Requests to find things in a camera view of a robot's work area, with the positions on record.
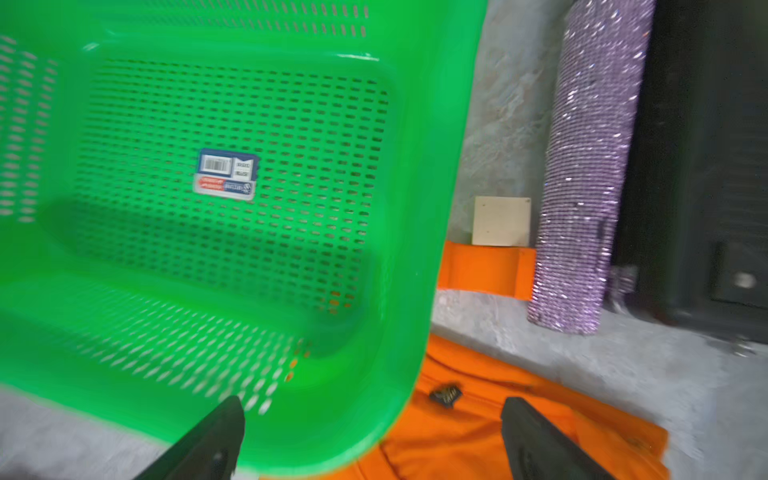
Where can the green plastic basket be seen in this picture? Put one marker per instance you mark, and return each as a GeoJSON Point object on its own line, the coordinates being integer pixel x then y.
{"type": "Point", "coordinates": [203, 200]}

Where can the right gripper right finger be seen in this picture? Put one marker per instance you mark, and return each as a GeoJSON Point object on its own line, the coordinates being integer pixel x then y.
{"type": "Point", "coordinates": [537, 450]}

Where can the orange wooden block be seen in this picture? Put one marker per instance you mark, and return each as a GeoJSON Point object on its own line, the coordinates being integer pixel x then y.
{"type": "Point", "coordinates": [502, 271]}

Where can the beige wooden block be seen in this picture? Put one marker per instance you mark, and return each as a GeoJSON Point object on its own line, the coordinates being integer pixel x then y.
{"type": "Point", "coordinates": [501, 221]}

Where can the orange t-shirt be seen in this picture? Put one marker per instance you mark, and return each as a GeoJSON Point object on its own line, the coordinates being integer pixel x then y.
{"type": "Point", "coordinates": [411, 405]}

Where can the black hard case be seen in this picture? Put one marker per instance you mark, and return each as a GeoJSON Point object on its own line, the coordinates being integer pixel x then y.
{"type": "Point", "coordinates": [691, 246]}

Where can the purple glitter tumbler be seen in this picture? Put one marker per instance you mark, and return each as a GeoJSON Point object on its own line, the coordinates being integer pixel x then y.
{"type": "Point", "coordinates": [600, 73]}

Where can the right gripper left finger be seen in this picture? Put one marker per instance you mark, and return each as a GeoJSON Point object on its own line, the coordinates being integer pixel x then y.
{"type": "Point", "coordinates": [208, 451]}

